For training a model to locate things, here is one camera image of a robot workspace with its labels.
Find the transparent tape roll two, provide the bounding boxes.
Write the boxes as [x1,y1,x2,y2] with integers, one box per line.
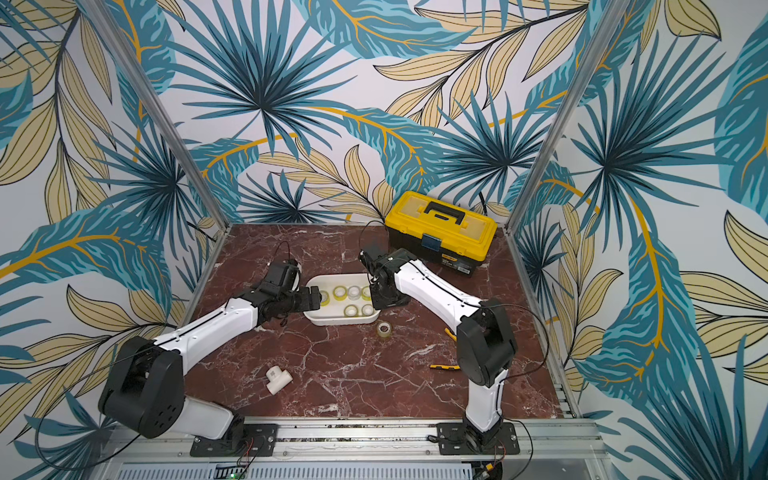
[348,286,362,300]

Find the transparent tape roll five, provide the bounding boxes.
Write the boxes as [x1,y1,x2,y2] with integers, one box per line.
[332,285,348,301]

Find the white plastic storage box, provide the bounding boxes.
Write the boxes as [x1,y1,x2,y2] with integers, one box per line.
[304,273,380,326]

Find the transparent tape roll six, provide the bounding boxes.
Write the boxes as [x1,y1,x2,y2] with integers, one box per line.
[376,322,393,338]

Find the transparent tape roll seven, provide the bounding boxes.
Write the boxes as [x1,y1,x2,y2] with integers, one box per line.
[344,304,361,318]

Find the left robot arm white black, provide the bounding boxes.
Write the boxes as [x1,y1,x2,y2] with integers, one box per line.
[98,260,322,444]

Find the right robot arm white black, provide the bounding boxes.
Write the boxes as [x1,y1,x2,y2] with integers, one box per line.
[359,249,517,435]

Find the yellow black toolbox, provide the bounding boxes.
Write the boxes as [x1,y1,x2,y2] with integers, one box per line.
[385,191,497,267]

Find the white pipe tee fitting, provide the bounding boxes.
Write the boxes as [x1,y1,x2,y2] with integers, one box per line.
[266,366,293,395]

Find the yellow black pliers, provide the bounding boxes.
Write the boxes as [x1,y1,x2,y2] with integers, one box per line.
[429,327,463,371]

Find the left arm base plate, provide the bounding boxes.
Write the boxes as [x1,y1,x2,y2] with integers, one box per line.
[190,423,279,458]

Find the aluminium front rail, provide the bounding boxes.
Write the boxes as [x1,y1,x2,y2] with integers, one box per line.
[89,417,618,479]

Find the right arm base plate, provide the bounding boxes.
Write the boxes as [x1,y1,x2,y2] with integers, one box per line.
[435,421,520,456]

